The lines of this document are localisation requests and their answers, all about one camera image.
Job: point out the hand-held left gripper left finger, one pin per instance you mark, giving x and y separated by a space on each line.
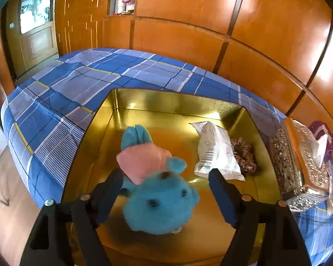
111 196

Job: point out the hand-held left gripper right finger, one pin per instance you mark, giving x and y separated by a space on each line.
224 199

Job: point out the pink patterned scrunchie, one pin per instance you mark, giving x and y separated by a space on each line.
245 158

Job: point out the blue plush toy pink shirt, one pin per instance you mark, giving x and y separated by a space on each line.
161 199

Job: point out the white plastic packet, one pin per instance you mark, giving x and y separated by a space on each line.
216 149

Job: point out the gold metal tray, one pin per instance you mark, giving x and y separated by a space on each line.
161 116

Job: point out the ornate silver tissue box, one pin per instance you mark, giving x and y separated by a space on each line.
308 155

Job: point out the blue plaid bed sheet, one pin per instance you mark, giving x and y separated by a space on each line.
72 88

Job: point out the wooden door with glass pane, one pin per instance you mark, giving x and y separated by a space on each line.
38 44

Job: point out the wooden door with line pattern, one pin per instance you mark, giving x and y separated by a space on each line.
77 19

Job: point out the white cylinder container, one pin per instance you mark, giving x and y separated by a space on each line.
122 2

